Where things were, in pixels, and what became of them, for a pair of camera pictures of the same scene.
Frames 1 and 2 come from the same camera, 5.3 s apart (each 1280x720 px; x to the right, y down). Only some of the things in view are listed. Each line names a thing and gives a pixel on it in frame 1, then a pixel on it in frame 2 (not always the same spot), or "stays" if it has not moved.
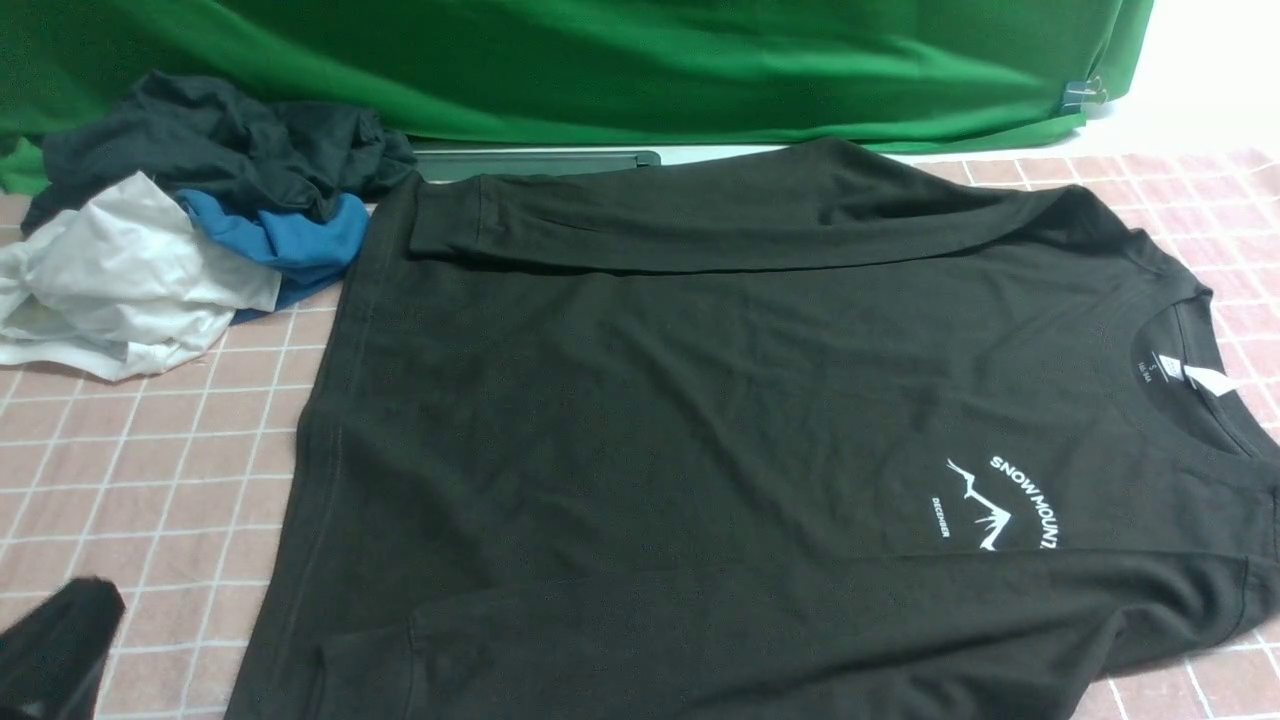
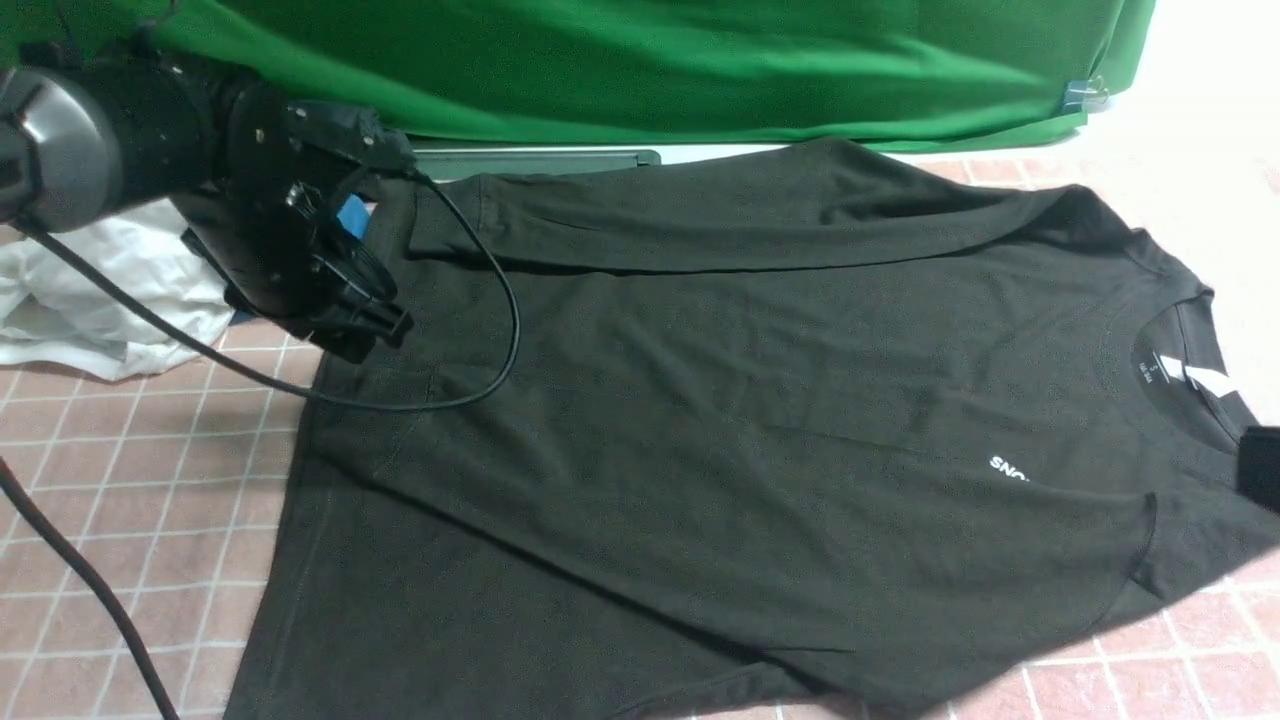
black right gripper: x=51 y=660 → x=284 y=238
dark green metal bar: x=437 y=166 stays
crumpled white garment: x=120 y=287 stays
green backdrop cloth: x=604 y=71 stays
